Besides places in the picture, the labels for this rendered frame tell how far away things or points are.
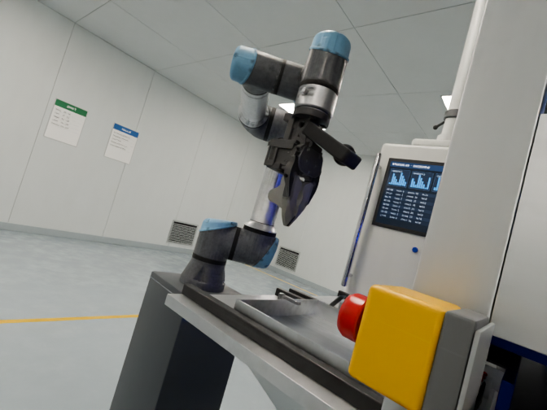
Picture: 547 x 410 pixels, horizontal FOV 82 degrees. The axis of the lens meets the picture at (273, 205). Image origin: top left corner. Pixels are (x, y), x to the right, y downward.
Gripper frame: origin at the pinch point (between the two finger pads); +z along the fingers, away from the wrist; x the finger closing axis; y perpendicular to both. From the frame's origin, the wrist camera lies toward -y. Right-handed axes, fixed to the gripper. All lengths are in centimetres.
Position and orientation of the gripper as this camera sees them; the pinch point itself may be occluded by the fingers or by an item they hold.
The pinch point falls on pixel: (291, 220)
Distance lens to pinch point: 56.9
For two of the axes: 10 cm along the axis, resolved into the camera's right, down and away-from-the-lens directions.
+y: -7.4, -1.7, 6.6
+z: -2.8, 9.6, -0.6
